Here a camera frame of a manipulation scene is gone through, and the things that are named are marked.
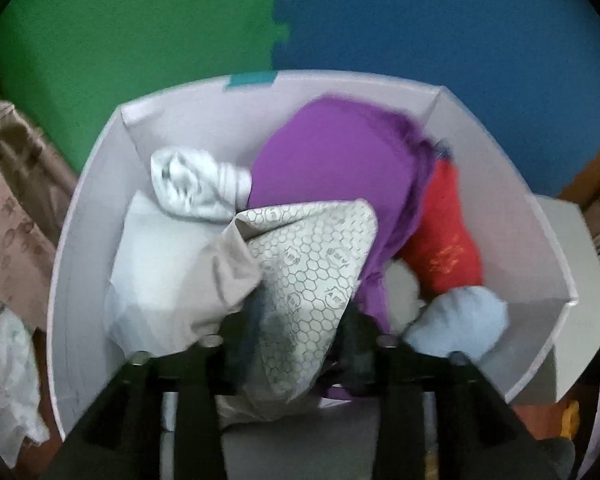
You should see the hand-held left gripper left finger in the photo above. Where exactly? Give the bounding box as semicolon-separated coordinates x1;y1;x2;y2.
60;285;268;480

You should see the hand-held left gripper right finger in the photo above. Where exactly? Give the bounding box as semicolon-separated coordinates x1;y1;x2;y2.
337;305;538;480

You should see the beige honeycomb print underwear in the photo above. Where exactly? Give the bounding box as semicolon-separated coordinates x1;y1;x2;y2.
180;199;381;423

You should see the light blue underwear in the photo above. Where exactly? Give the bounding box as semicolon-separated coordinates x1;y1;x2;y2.
404;287;508;361

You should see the red underwear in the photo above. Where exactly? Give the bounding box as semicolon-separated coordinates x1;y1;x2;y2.
400;157;483;296

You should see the white underwear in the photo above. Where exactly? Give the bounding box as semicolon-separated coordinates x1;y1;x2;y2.
150;146;253;223

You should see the white shoe box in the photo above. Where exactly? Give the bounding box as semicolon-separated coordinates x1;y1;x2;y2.
47;70;580;441

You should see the purple underwear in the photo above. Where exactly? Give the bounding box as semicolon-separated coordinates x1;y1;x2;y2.
245;95;438;401

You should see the plain white cloth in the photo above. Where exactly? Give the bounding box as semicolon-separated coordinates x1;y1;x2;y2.
102;190;241;361

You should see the yellow toy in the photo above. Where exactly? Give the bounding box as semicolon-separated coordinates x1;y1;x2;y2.
562;400;581;441

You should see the white shoe box lid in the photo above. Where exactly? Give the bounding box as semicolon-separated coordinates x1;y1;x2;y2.
510;195;600;406

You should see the green foam mat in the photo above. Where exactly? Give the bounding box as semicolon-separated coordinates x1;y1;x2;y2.
0;0;293;176

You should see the blue foam mat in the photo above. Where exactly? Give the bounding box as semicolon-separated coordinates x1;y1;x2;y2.
272;0;600;196

